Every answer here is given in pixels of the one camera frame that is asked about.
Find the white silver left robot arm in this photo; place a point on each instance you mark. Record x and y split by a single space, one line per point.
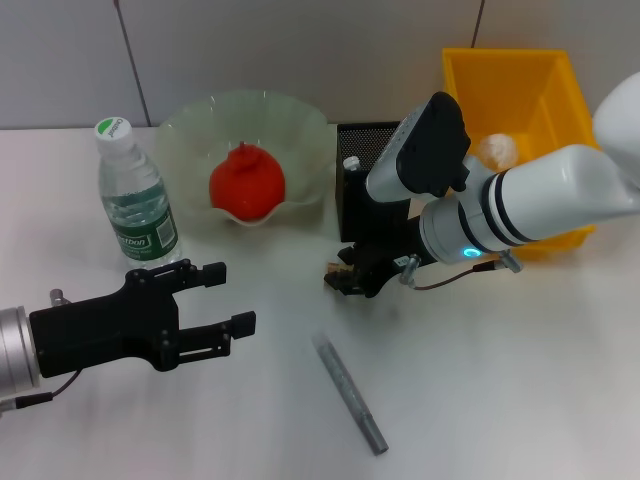
15 345

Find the white paper ball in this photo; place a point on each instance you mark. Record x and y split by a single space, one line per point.
500 150

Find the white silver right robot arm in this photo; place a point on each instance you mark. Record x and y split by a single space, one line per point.
550 200

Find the clear green-label water bottle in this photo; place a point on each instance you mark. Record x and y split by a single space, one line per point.
140 225

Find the grey marker pen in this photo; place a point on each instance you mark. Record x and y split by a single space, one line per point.
350 390

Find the pale green wavy glass plate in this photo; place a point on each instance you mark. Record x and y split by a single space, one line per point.
185 150

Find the red-orange toy orange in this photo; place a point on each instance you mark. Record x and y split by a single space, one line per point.
247 185

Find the black mesh pen holder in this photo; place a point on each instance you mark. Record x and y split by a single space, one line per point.
355 210

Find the small beige eraser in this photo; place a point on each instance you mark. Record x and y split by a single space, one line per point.
337 270

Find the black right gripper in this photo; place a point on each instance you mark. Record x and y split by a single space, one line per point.
390 255

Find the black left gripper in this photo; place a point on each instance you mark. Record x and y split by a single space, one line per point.
100 330

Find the mint green pen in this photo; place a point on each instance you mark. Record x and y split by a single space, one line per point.
351 163

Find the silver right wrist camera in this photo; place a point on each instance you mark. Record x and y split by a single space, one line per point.
425 150

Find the yellow plastic storage bin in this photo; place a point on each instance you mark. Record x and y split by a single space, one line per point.
500 90

